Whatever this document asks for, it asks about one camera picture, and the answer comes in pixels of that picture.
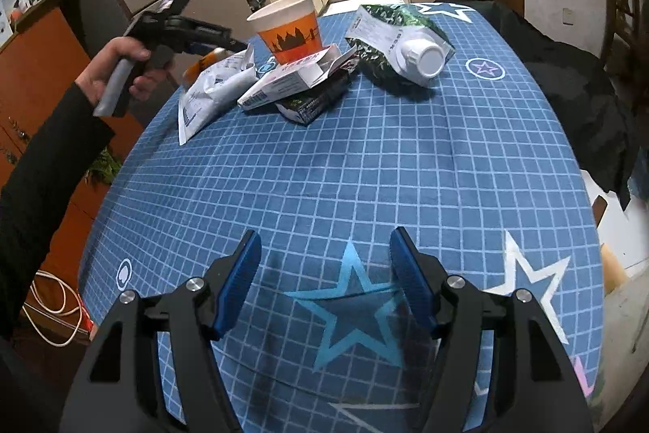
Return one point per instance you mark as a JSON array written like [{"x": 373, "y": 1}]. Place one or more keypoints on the green white milk carton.
[{"x": 396, "y": 43}]

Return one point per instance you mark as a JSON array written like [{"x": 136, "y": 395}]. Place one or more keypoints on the wooden chair by wall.
[{"x": 625, "y": 43}]

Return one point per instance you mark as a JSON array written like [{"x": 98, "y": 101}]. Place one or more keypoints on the blue star grid tablecloth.
[{"x": 477, "y": 169}]

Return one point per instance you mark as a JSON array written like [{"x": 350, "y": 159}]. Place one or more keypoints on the black cloth covered seat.
[{"x": 599, "y": 127}]

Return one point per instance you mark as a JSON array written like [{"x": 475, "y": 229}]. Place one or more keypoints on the small dark crushed carton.
[{"x": 305, "y": 107}]

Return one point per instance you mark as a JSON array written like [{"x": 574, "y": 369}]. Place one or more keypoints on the white blue mask packet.
[{"x": 214, "y": 92}]

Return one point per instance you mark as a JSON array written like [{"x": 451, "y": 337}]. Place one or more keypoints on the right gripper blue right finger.
[{"x": 450, "y": 308}]

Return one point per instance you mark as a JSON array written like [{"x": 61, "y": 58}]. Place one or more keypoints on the left forearm black sleeve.
[{"x": 35, "y": 198}]

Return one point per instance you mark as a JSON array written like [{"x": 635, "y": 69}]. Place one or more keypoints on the orange white tube packet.
[{"x": 191, "y": 74}]

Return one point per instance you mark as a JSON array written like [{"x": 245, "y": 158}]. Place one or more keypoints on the green vegetable bunch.
[{"x": 104, "y": 169}]

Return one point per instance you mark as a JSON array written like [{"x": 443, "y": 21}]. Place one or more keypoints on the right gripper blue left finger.
[{"x": 201, "y": 312}]

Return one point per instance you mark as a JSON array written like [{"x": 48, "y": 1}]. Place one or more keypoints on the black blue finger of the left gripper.
[{"x": 200, "y": 38}]

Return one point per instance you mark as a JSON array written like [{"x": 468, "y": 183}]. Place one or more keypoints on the orange paper cup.
[{"x": 289, "y": 29}]

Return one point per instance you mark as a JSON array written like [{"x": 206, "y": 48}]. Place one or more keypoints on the orange wooden cabinet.
[{"x": 38, "y": 63}]

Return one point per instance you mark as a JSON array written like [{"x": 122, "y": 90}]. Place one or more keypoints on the white red medicine box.
[{"x": 288, "y": 80}]

